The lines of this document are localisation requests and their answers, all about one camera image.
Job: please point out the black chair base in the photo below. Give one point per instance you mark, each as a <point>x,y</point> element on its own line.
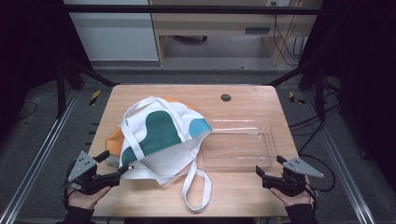
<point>190,38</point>

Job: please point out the round grey table grommet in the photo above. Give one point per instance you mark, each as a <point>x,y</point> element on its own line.
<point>226,97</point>

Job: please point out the aluminium rail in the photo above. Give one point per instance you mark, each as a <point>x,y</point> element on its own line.
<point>339,155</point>
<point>40,149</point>

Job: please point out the white cabinet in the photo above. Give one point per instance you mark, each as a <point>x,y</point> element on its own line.
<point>115,34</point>

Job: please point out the black curtain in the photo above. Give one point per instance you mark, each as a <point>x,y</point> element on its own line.
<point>31,46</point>
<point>364,77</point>

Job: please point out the yellow black tape marker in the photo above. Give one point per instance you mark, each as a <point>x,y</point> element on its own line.
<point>292,97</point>
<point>95,97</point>

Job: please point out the black horizontal frame bar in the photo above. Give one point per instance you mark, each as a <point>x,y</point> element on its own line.
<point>186,9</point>

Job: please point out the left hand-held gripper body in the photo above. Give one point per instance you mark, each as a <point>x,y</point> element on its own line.
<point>81,168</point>

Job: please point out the white patterned canvas tote bag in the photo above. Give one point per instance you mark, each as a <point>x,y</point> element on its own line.
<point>158,130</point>

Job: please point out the black metal stand strut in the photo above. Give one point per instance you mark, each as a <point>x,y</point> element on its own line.
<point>60,93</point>
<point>320,93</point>

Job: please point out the light wooden desk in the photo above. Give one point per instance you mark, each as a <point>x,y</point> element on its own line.
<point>211,21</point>

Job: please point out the person's right hand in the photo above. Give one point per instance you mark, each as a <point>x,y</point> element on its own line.
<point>295,200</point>

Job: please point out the clear plastic tray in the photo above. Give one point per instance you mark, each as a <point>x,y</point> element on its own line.
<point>239,146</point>

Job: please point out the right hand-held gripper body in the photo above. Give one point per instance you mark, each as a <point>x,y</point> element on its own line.
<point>300,168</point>

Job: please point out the person's left hand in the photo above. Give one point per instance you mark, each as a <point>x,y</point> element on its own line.
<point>84,200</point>

